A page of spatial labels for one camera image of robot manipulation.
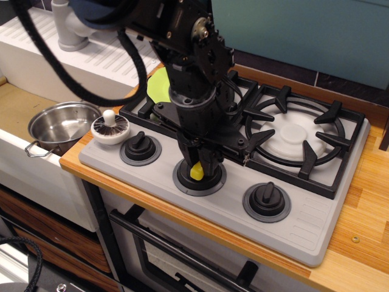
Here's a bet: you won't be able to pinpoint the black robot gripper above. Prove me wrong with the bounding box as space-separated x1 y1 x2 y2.
153 94 249 176

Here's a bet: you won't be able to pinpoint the white toy mushroom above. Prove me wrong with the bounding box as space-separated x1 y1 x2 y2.
91 109 131 145

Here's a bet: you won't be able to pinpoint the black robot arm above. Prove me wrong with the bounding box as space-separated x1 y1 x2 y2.
70 1 247 176

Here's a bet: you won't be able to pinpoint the lime green plate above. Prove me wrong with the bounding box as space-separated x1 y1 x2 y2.
146 67 171 104

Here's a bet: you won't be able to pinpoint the stainless steel pot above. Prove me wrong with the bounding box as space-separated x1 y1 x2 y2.
25 102 102 158

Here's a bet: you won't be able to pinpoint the white toy sink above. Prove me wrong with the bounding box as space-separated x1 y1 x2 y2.
0 7 165 234

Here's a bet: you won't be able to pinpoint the black middle stove knob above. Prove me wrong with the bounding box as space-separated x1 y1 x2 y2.
173 159 227 196

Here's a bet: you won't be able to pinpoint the black stove knob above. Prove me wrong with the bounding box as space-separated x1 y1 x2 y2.
173 159 227 196
243 182 292 223
120 131 162 167

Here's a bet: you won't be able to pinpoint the black left stove knob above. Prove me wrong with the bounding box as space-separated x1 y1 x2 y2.
120 131 162 167

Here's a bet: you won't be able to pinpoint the grey toy stove top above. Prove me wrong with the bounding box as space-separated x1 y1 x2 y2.
78 85 371 268

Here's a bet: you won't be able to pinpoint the black left burner grate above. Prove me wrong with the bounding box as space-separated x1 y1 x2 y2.
119 71 259 150

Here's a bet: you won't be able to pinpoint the black burner grate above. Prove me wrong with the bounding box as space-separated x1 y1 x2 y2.
119 71 259 150
216 83 366 200

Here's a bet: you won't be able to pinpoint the black right stove knob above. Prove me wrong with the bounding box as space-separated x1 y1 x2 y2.
243 182 292 223

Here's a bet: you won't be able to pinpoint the black right burner grate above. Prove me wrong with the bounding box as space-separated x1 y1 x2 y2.
216 83 366 200

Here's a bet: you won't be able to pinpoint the white right burner disc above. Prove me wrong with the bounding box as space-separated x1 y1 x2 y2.
252 104 337 161

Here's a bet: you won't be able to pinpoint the toy oven door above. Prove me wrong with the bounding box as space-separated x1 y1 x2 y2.
109 205 311 291

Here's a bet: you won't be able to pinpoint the wooden drawer fronts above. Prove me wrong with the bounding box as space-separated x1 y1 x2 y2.
1 186 120 291

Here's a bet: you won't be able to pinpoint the grey toy faucet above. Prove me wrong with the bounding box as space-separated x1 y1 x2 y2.
51 0 97 52

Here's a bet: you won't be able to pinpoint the black braided cable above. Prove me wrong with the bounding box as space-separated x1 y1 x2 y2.
10 0 148 107

